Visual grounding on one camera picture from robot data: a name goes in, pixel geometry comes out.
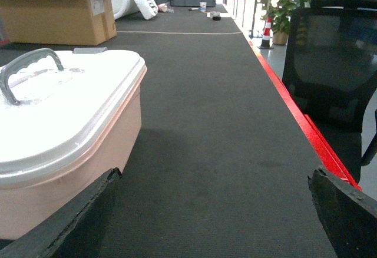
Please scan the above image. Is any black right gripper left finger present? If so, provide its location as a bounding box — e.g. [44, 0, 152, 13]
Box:
[1, 168, 121, 257]

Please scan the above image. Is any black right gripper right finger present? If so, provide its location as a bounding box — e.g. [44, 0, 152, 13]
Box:
[308, 168, 376, 257]

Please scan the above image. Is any pink plastic storage box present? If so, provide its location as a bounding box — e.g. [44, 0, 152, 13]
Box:
[1, 61, 147, 240]

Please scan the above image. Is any white box lid with handle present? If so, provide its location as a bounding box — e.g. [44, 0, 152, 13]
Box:
[1, 48, 146, 188]

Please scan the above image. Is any large cardboard box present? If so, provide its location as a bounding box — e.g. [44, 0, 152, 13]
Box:
[1, 0, 116, 46]

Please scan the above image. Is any black office chair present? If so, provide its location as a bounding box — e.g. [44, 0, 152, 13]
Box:
[282, 0, 376, 182]

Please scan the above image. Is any red white traffic cone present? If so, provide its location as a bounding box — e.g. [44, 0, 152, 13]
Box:
[258, 17, 273, 49]

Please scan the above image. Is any potted green plant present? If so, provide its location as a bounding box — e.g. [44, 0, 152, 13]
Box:
[266, 0, 311, 45]

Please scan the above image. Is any paper cup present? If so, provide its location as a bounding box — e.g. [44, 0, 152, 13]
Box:
[199, 2, 207, 12]

